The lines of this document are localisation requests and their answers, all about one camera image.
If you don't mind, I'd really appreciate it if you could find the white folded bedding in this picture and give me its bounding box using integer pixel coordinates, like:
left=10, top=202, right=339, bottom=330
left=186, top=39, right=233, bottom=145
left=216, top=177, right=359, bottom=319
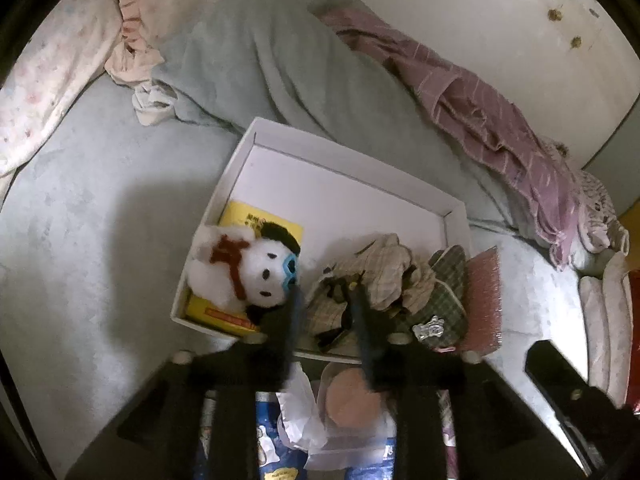
left=578, top=171, right=639, bottom=408

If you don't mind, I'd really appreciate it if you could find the purple pump bottle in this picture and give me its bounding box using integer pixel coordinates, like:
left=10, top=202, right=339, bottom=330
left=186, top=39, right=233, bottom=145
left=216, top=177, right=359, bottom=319
left=438, top=390, right=459, bottom=480

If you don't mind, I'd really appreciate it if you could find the purple striped cloth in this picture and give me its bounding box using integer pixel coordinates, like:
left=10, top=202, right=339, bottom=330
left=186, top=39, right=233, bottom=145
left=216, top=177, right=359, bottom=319
left=321, top=8, right=578, bottom=268

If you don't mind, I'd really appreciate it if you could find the blue mask packet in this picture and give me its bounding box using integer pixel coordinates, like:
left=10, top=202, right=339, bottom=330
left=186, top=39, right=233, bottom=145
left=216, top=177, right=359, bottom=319
left=199, top=391, right=317, bottom=480

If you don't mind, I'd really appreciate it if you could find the white small cloth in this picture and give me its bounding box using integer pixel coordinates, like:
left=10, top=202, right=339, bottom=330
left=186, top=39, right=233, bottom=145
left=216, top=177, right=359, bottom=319
left=131, top=80, right=178, bottom=126

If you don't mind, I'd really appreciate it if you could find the white snowman plush toy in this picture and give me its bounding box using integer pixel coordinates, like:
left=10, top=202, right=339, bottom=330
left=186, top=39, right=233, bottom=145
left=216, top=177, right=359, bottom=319
left=186, top=222, right=300, bottom=314

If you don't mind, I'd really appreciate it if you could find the grey-green blanket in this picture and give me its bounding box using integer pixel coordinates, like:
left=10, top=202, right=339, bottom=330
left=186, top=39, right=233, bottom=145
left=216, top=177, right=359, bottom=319
left=150, top=0, right=522, bottom=231

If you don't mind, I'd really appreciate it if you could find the green plaid pouch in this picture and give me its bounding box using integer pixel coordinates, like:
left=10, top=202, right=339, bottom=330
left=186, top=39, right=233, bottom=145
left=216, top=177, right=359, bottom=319
left=393, top=245, right=469, bottom=350

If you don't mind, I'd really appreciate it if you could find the pink floral pillow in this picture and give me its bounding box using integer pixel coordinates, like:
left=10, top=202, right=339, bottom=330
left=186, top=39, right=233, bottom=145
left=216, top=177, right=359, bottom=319
left=1, top=0, right=122, bottom=177

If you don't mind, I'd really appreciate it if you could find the yellow book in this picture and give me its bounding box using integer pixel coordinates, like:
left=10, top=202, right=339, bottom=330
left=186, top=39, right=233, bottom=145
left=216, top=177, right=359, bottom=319
left=176, top=200, right=304, bottom=336

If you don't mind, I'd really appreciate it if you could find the beige plaid cloth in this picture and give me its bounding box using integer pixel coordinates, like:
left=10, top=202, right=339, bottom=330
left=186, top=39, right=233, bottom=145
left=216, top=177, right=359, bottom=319
left=307, top=234, right=436, bottom=353

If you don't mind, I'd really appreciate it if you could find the white cardboard box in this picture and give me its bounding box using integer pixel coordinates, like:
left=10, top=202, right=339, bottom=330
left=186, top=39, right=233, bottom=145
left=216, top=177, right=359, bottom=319
left=169, top=116, right=474, bottom=366

